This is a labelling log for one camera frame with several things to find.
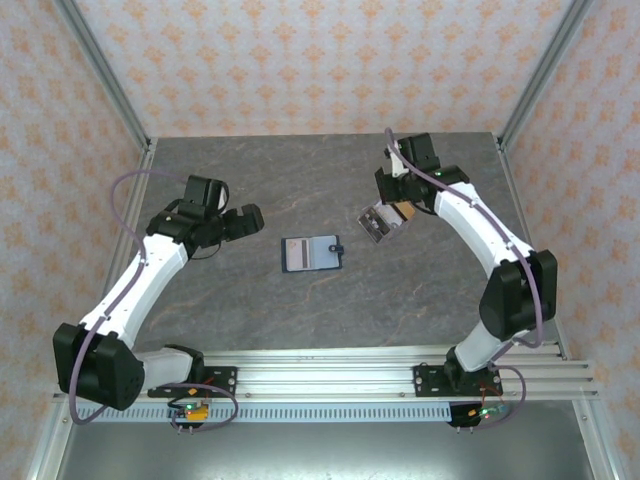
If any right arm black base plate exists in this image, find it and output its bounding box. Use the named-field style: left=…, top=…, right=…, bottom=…
left=412, top=363, right=501, bottom=399

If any blue card holder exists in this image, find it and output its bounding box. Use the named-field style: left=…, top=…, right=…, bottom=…
left=280, top=233, right=346, bottom=275

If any clear acrylic card box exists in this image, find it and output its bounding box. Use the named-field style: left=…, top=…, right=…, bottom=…
left=356, top=198, right=416, bottom=246

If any grey slotted cable duct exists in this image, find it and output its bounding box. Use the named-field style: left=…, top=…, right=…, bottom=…
left=73, top=403, right=511, bottom=424

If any white card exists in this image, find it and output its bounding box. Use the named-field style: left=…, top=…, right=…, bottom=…
left=372, top=202, right=404, bottom=231

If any grey card with dark stripe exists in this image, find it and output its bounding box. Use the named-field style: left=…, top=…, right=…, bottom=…
left=285, top=239, right=314, bottom=270

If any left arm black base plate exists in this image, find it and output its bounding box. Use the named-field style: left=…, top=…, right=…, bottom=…
left=147, top=366, right=239, bottom=399

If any aluminium frame post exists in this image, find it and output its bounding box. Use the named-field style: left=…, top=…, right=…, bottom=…
left=497, top=0, right=596, bottom=151
left=53, top=0, right=153, bottom=151

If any aluminium table side rail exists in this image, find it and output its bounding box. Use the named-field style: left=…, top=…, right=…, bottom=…
left=492, top=132, right=572, bottom=362
left=79, top=138, right=159, bottom=361

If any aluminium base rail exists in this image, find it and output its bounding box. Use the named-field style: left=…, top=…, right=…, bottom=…
left=52, top=349, right=600, bottom=403

